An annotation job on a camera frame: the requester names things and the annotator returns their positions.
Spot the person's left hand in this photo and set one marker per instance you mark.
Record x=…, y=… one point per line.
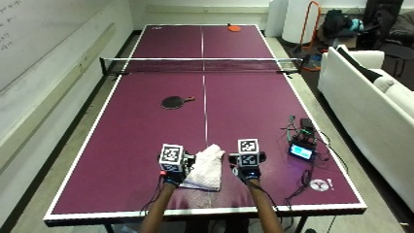
x=176, y=176

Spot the person's right hand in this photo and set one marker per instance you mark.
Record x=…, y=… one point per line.
x=249, y=174

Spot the white towel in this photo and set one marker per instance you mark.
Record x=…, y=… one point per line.
x=206, y=171

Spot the left glove white marker cube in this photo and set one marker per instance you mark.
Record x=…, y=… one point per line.
x=170, y=157

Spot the glove white marker cube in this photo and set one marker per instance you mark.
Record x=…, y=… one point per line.
x=249, y=152
x=170, y=157

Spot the right glove white marker cube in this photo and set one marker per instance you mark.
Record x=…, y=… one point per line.
x=249, y=152

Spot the electronic device with lit screen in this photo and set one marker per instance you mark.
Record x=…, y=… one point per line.
x=302, y=146

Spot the black table tennis paddle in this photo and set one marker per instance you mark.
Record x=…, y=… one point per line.
x=174, y=101

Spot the white sofa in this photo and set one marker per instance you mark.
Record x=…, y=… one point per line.
x=370, y=116

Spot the table tennis net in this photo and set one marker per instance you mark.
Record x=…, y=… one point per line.
x=202, y=65

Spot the orange table tennis paddle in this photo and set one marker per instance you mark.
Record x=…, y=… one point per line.
x=234, y=27

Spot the white cylindrical column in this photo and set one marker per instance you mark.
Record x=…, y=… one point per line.
x=297, y=19

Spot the black backpack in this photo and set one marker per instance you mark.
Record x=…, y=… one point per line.
x=338, y=22

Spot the whiteboard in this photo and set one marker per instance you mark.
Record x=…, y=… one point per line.
x=39, y=35

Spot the black office chair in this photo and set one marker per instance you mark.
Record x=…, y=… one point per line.
x=390, y=32

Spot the orange metal frame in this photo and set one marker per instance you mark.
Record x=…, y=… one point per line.
x=311, y=35

